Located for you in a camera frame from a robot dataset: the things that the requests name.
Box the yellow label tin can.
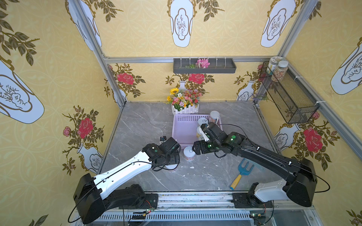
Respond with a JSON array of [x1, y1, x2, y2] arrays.
[[197, 126, 203, 136]]

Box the tall yellow can plastic lid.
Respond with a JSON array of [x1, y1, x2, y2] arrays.
[[209, 111, 220, 124]]

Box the purple plastic basket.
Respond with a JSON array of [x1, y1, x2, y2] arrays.
[[172, 114, 210, 149]]

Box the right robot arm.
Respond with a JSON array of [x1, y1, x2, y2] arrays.
[[192, 123, 317, 207]]

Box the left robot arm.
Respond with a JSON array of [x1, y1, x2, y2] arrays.
[[73, 137, 181, 224]]

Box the flower pot white fence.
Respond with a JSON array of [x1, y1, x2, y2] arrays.
[[166, 88, 203, 115]]

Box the pink flower on shelf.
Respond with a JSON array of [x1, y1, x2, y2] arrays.
[[196, 58, 210, 68]]

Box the spice jar white lid front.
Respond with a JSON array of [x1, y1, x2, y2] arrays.
[[271, 60, 288, 82]]

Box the spice jar white lid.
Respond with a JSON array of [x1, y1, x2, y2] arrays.
[[271, 60, 288, 82], [266, 56, 284, 74]]

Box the spice jar white lid rear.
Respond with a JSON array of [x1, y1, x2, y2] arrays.
[[266, 56, 284, 74]]

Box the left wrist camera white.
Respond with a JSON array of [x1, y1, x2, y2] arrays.
[[160, 136, 167, 144]]

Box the blue garden fork yellow handle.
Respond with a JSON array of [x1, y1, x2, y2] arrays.
[[230, 158, 254, 190]]

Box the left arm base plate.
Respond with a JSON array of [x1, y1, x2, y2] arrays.
[[119, 193, 158, 210]]

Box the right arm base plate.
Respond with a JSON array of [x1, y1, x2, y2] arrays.
[[231, 193, 274, 209]]

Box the grey wall shelf tray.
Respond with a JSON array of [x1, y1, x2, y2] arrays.
[[173, 57, 237, 74]]

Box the black wire wall basket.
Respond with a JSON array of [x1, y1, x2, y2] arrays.
[[260, 62, 320, 124]]

